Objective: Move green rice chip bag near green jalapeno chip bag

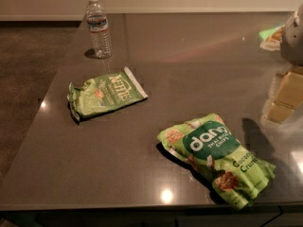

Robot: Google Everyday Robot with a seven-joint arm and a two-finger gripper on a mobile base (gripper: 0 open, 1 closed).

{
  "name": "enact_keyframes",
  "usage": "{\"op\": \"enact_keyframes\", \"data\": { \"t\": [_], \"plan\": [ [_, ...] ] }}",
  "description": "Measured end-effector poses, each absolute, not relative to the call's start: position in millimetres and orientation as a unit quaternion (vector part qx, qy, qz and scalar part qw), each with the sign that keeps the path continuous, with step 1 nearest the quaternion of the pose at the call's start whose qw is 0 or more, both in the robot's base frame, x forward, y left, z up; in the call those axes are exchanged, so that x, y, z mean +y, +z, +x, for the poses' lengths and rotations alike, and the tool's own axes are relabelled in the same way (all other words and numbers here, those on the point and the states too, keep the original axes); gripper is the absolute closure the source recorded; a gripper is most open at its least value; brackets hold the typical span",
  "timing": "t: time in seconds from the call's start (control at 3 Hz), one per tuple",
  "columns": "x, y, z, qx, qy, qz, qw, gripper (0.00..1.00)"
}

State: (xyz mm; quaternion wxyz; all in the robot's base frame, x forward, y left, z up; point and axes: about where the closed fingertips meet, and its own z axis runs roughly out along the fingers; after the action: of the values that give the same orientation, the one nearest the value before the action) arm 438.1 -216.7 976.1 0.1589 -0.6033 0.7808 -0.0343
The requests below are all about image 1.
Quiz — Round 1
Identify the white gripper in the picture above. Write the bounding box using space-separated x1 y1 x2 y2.
265 4 303 123

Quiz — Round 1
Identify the green rice chip bag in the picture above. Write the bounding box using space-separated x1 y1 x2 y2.
157 113 276 210

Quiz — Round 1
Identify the green snack bag at edge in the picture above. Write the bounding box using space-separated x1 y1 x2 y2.
258 26 285 51

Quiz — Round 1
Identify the green jalapeno chip bag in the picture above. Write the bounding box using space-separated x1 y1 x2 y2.
67 67 148 122

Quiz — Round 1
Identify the clear plastic water bottle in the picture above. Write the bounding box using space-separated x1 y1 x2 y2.
85 0 113 59

